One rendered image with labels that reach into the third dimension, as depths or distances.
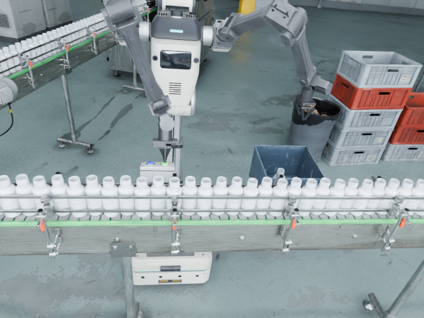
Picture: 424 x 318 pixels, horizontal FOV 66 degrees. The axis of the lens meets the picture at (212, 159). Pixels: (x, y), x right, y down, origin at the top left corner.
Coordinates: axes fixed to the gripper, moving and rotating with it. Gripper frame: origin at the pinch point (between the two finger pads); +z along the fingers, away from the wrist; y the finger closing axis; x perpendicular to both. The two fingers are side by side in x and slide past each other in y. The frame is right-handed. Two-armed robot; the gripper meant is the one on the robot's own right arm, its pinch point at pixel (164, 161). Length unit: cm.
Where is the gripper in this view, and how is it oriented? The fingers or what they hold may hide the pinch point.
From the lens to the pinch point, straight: 139.2
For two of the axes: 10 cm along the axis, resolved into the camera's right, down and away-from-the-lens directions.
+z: -0.5, 9.7, 2.5
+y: 9.9, 0.2, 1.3
